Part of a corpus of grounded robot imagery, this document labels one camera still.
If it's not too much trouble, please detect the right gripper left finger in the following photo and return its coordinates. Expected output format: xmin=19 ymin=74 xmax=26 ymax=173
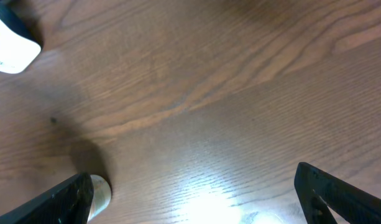
xmin=0 ymin=172 xmax=94 ymax=224

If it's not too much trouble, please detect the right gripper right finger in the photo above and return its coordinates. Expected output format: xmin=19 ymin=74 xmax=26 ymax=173
xmin=294 ymin=162 xmax=381 ymax=224

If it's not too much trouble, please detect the green lid seasoning jar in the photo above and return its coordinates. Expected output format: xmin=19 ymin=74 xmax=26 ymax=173
xmin=88 ymin=175 xmax=112 ymax=221

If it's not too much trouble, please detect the white barcode scanner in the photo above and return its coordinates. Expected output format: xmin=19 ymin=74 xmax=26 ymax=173
xmin=0 ymin=2 xmax=42 ymax=74

